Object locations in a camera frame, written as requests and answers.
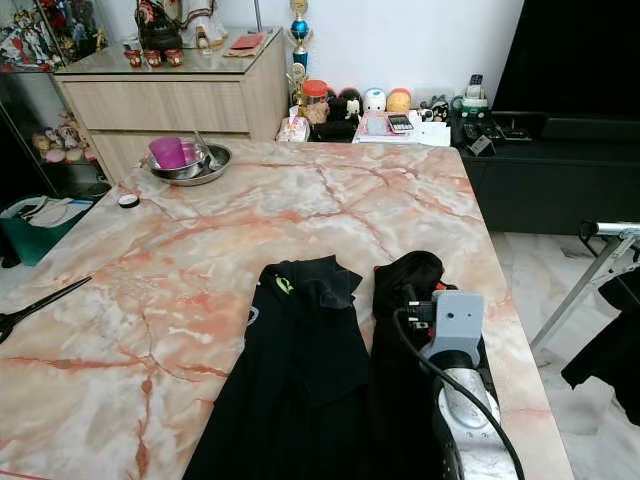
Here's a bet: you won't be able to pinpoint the marble pattern folding table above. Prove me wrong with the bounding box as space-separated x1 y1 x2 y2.
0 140 576 480

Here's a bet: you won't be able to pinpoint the black shirt fonemax print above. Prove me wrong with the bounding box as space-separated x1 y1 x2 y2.
560 270 640 421

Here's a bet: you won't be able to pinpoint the white round toy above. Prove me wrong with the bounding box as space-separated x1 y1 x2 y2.
363 88 388 113

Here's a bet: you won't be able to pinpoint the wooden sideboard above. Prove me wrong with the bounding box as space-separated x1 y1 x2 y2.
53 30 286 186

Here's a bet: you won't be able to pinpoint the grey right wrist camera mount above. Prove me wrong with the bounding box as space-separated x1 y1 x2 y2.
422 290 487 357

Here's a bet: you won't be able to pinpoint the orange round toy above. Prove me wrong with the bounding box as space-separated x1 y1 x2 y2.
387 88 413 113

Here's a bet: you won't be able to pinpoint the metal bowl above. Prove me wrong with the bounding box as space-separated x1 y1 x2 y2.
147 143 233 187

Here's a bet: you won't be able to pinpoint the gold blue trophy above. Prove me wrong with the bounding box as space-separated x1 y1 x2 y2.
285 0 311 106

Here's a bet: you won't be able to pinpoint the black mouse plush toy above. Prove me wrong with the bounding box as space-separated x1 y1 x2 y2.
327 88 364 124

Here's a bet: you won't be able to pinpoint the glass display cabinet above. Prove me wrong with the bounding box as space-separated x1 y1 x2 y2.
0 0 66 196

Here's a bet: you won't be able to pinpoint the black shirt small green logo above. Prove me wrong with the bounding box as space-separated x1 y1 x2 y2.
182 255 371 480

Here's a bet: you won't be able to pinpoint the purple plastic cup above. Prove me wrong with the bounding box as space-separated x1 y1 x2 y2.
148 136 189 171

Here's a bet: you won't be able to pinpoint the jar with red lid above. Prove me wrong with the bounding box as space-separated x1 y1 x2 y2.
302 80 331 126

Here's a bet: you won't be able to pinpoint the green storage bin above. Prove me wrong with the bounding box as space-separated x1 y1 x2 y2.
0 195 66 266

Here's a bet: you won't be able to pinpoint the black flat television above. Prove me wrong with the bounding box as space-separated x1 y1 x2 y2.
490 0 640 116

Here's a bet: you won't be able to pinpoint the black low tv cabinet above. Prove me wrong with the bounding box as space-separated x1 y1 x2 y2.
455 108 640 236

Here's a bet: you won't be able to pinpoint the pink tissue pack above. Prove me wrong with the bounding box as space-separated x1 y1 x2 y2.
277 108 311 143

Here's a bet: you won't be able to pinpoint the black scissors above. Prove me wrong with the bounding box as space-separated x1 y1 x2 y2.
0 276 93 341

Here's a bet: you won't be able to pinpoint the flat red case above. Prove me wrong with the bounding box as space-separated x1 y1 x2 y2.
228 33 266 54

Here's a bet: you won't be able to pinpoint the silver metal clothes rack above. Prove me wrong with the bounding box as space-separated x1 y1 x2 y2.
530 220 640 351

